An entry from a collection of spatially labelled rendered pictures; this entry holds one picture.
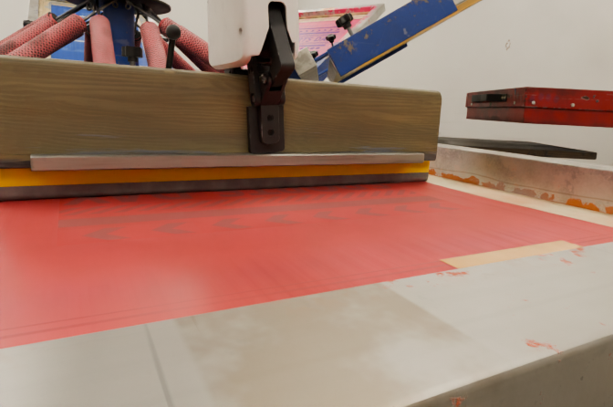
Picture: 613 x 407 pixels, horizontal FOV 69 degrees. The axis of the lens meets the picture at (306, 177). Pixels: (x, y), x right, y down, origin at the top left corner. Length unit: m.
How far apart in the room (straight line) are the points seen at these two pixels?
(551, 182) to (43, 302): 0.41
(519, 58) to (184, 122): 2.45
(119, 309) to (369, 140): 0.32
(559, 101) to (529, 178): 0.80
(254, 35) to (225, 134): 0.08
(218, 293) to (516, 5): 2.68
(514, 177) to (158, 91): 0.35
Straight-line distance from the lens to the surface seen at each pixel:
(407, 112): 0.47
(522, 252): 0.28
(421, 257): 0.25
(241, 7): 0.35
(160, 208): 0.33
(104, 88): 0.36
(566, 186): 0.47
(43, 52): 1.28
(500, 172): 0.51
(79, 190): 0.37
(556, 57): 2.59
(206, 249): 0.24
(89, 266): 0.23
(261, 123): 0.37
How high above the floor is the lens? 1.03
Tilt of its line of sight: 9 degrees down
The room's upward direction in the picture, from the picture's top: 3 degrees clockwise
